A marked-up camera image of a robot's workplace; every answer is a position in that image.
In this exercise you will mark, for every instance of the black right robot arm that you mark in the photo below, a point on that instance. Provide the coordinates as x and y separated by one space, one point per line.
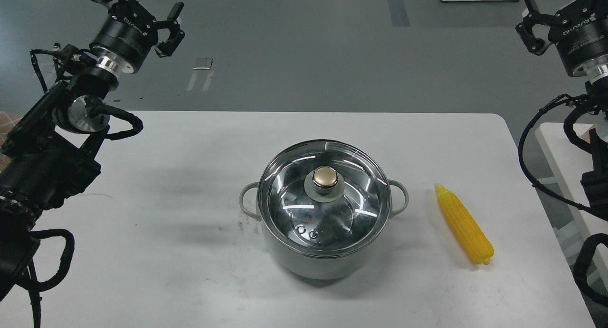
585 126

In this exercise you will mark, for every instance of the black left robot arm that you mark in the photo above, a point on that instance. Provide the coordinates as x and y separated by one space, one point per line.
52 149

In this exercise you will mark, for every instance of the glass pot lid gold knob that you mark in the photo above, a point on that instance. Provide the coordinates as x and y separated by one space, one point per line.
324 198

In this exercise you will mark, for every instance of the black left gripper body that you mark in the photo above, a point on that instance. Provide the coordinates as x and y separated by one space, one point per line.
128 33

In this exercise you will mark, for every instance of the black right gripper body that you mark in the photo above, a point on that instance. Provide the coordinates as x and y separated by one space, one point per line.
582 34

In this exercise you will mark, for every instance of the grey-green steel cooking pot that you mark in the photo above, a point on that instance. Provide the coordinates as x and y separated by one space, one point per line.
317 268

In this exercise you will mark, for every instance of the yellow corn cob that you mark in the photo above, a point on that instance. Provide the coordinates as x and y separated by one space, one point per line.
465 229

